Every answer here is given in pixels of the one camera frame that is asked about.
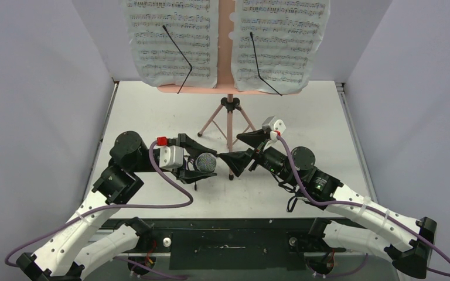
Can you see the black microphone shock mount tripod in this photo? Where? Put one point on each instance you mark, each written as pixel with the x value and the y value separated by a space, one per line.
pixel 189 166

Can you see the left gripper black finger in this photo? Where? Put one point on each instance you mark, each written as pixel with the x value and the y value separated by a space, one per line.
pixel 192 176
pixel 195 149

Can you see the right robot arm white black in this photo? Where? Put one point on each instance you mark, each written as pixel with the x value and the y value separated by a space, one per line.
pixel 406 242

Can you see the white sheet music paper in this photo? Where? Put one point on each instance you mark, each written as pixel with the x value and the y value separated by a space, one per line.
pixel 275 43
pixel 174 42

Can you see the left wrist camera silver box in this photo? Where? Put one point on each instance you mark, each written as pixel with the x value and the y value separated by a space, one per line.
pixel 164 144

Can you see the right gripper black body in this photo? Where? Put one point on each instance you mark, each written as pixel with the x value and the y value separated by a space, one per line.
pixel 256 152

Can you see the pink perforated music stand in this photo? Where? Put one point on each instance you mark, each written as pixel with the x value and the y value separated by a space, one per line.
pixel 225 80

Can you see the purple glitter microphone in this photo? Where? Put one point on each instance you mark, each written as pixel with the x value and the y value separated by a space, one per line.
pixel 205 162

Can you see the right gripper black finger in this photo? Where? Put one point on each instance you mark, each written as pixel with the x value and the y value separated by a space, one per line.
pixel 255 139
pixel 237 161

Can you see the wrist camera silver box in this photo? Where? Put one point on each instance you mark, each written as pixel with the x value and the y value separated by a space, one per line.
pixel 273 126
pixel 164 144

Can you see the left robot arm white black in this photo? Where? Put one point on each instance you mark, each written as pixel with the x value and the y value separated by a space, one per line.
pixel 68 253

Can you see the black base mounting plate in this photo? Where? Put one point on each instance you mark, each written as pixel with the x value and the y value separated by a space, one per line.
pixel 221 244

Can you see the right wrist camera silver box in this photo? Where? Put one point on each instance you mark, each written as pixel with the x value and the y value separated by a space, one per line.
pixel 273 126

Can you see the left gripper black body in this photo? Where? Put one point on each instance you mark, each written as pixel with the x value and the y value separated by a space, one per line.
pixel 183 168

